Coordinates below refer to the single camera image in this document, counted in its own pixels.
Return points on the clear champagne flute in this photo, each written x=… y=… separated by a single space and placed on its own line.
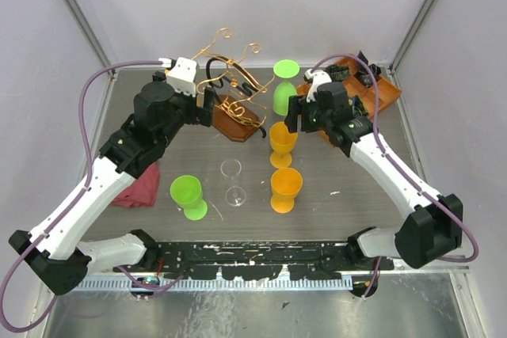
x=231 y=169

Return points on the orange goblet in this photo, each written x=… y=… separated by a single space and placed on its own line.
x=282 y=142
x=286 y=184

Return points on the dark rolled cloth in tray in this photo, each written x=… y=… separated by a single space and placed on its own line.
x=337 y=73

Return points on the wooden compartment tray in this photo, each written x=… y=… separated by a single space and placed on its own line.
x=384 y=90

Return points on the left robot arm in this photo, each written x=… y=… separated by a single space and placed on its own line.
x=54 y=250

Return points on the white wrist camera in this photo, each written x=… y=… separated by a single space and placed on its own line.
x=315 y=78
x=180 y=74

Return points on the slotted cable duct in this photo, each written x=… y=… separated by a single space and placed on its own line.
x=283 y=283

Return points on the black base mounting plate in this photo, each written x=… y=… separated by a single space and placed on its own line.
x=253 y=260

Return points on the gold wire wine glass rack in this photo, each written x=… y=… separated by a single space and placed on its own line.
x=238 y=104

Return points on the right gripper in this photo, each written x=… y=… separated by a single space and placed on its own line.
x=299 y=105

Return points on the orange goblet front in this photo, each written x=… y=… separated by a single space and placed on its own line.
x=286 y=184

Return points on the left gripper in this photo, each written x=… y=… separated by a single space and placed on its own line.
x=204 y=115

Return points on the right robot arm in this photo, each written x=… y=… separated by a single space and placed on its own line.
x=430 y=220

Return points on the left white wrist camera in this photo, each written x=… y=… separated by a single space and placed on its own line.
x=180 y=74

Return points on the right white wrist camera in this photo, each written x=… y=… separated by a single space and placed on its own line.
x=315 y=78

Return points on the red cloth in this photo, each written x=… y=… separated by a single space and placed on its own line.
x=143 y=191

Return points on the green goblet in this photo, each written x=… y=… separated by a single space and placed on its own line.
x=285 y=69
x=186 y=191

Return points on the green goblet front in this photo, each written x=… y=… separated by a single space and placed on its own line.
x=186 y=191

